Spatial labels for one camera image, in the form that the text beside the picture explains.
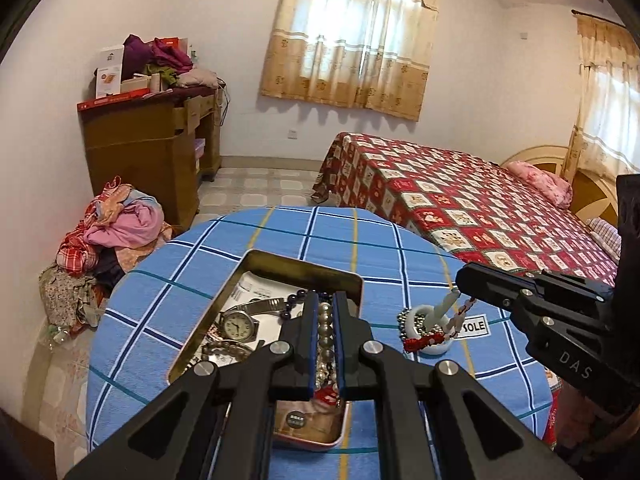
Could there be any pearl bead necklace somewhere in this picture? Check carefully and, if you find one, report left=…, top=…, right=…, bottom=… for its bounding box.
left=314, top=300, right=342, bottom=401

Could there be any dark blue bead bracelet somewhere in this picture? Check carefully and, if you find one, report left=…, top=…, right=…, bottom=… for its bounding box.
left=278, top=288, right=334, bottom=322

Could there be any silver wrist watch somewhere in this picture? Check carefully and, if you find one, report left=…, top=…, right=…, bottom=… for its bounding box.
left=195, top=298, right=292, bottom=367

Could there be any white cloth label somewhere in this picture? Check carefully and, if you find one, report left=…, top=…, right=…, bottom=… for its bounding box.
left=458, top=314, right=491, bottom=339

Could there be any red patchwork bed cover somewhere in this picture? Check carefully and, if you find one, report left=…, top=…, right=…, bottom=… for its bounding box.
left=311, top=132, right=617, bottom=284

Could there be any pale jade bangle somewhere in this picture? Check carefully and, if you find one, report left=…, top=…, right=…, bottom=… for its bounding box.
left=402, top=304, right=452, bottom=356

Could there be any blue plaid table cloth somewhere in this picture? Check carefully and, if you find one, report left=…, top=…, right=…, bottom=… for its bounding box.
left=85, top=207, right=552, bottom=479

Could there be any plaid purple pillow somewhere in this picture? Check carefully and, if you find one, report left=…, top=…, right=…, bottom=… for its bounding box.
left=587, top=217, right=622, bottom=262

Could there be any pink pillow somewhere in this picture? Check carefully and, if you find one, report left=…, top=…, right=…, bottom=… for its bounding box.
left=506, top=160, right=573, bottom=209

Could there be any pink metal tin box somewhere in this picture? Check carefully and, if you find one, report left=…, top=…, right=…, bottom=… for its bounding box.
left=167, top=249, right=363, bottom=451

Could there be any cream wooden headboard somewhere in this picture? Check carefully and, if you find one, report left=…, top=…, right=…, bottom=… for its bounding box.
left=502, top=144, right=618, bottom=226

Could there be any beige right window curtain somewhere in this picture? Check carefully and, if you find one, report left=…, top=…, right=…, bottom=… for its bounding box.
left=562, top=13, right=639, bottom=181

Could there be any beige window curtain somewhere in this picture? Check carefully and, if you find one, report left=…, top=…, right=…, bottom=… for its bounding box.
left=562, top=13, right=639, bottom=181
left=260, top=0, right=439, bottom=122

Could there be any clothes heap on floor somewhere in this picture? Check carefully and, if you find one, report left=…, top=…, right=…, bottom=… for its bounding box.
left=38, top=177, right=174, bottom=336

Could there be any beige centre window curtain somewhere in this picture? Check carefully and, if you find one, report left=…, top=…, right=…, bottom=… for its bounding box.
left=260, top=0, right=439, bottom=122

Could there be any brown wooden cabinet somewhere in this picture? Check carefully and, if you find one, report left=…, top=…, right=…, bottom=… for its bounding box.
left=77, top=86, right=224, bottom=232

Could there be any pile of clothes on cabinet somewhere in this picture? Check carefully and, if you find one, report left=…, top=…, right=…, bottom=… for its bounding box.
left=122, top=35, right=220, bottom=90

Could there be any white cardboard box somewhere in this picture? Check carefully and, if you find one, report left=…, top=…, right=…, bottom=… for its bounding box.
left=96, top=44, right=125, bottom=99

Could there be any red knot cord charm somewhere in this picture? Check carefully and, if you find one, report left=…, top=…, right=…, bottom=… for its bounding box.
left=401, top=288, right=476, bottom=356

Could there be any small metallic bead string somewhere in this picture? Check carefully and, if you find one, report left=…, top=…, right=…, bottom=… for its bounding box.
left=397, top=308, right=446, bottom=346

